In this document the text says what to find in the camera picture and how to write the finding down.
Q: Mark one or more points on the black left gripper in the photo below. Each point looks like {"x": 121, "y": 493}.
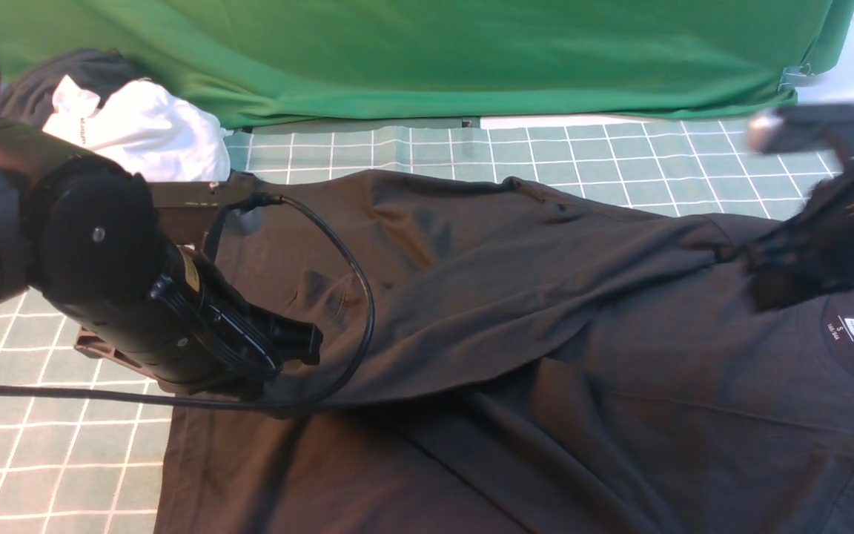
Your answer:
{"x": 197, "y": 337}

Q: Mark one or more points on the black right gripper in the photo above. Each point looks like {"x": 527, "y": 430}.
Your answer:
{"x": 810, "y": 253}

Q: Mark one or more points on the gray long sleeve shirt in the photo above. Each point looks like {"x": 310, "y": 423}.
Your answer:
{"x": 541, "y": 363}

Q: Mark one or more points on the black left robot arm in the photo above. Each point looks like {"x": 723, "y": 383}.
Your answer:
{"x": 85, "y": 233}

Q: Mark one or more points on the white crumpled shirt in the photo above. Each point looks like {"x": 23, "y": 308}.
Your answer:
{"x": 145, "y": 129}

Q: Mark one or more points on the dark gray crumpled shirt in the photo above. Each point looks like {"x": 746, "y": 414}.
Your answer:
{"x": 83, "y": 78}

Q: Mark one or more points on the metal binder clip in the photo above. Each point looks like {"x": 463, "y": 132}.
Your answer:
{"x": 795, "y": 77}

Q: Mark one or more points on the green grid table mat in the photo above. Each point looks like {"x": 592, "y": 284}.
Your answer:
{"x": 73, "y": 466}

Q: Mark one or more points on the green backdrop cloth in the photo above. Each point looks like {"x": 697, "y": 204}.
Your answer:
{"x": 254, "y": 63}

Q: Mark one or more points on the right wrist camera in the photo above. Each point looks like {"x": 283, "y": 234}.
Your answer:
{"x": 803, "y": 128}

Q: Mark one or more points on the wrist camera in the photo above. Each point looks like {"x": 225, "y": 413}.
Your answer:
{"x": 187, "y": 210}
{"x": 803, "y": 128}

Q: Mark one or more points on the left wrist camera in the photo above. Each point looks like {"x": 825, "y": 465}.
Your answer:
{"x": 187, "y": 210}

